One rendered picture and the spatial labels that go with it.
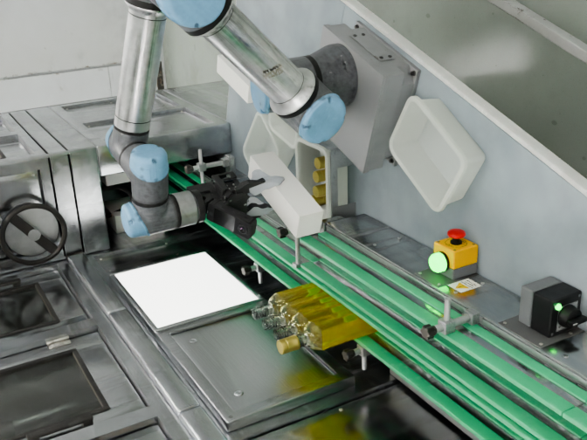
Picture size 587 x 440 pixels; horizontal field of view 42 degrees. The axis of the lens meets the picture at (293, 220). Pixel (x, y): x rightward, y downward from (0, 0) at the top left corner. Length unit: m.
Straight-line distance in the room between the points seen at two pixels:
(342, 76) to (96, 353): 1.00
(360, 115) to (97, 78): 3.80
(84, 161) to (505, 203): 1.48
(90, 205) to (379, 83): 1.27
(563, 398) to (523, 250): 0.36
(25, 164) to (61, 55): 2.86
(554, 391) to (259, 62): 0.81
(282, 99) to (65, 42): 3.88
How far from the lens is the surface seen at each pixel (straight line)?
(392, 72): 1.75
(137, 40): 1.57
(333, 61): 1.80
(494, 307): 1.62
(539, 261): 1.61
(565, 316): 1.51
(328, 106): 1.62
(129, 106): 1.61
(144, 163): 1.53
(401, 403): 1.86
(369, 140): 1.81
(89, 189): 2.65
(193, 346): 2.05
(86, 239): 2.71
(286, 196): 1.67
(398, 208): 1.95
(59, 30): 5.37
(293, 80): 1.58
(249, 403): 1.81
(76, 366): 2.13
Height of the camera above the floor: 1.84
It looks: 26 degrees down
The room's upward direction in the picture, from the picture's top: 104 degrees counter-clockwise
